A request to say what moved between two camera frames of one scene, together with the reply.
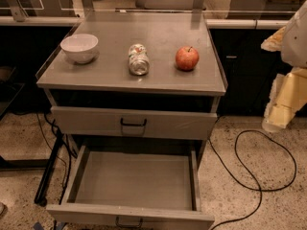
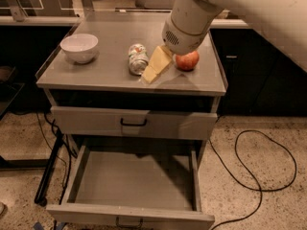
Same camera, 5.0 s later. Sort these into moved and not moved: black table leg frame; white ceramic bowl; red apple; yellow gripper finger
Moved: yellow gripper finger
Not moved: red apple; black table leg frame; white ceramic bowl
